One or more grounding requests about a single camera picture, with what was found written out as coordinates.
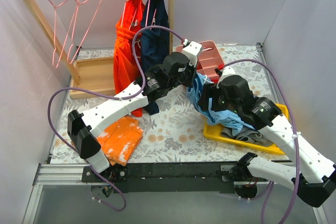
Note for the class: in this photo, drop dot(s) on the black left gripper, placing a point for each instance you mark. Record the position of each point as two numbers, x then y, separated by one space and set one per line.
189 74

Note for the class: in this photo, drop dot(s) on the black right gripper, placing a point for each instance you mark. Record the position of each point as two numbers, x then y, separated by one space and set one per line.
207 98

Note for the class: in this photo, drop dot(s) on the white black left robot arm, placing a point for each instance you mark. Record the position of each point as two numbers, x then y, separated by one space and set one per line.
84 128

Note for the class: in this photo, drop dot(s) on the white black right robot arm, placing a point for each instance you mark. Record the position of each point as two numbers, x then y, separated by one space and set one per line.
315 176

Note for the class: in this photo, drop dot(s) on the navy blue hanging shorts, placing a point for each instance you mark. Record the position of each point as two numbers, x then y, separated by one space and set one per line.
154 41

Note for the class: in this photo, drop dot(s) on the grey shorts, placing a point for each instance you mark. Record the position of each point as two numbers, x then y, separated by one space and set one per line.
246 135

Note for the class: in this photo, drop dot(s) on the orange hanging shorts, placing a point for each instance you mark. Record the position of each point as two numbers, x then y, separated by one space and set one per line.
125 69

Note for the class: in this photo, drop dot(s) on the pink hanger with orange shorts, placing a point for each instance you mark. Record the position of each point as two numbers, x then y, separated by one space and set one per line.
131 16

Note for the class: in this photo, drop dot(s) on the pink hanger with navy shorts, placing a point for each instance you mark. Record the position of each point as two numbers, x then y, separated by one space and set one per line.
147 15

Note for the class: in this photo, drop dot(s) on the pink divided organizer box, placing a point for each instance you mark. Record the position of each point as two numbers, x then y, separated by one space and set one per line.
208 60

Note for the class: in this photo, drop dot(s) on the yellow plastic tray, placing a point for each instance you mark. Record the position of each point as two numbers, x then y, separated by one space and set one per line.
216 121

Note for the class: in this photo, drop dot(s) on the floral table mat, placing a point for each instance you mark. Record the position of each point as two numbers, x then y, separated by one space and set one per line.
175 134

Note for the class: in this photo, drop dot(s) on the wooden clothes rack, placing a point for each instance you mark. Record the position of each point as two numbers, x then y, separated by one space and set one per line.
93 74

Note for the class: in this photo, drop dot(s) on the orange white folded cloth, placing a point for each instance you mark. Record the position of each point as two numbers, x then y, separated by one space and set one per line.
120 139

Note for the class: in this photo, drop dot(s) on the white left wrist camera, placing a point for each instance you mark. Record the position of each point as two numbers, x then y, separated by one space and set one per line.
192 50

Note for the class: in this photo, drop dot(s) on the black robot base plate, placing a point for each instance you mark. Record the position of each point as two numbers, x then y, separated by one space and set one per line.
176 177

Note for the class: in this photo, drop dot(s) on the aluminium frame rail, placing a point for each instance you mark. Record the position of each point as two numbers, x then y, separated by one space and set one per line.
56 175

